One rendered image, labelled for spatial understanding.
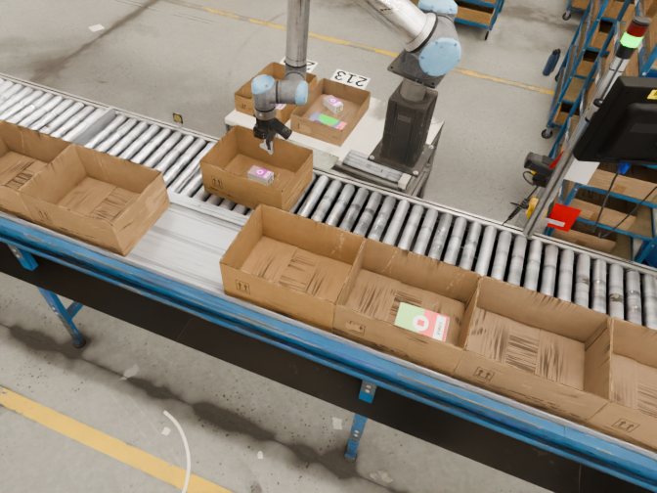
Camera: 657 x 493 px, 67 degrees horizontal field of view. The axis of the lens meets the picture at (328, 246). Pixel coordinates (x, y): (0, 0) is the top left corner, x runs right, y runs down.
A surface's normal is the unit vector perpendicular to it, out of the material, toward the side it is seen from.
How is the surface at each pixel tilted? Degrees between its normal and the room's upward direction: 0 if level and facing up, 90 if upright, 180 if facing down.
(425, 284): 89
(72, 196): 0
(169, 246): 0
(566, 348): 1
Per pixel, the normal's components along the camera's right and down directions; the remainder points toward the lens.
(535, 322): -0.36, 0.68
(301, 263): 0.05, -0.65
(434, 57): 0.04, 0.80
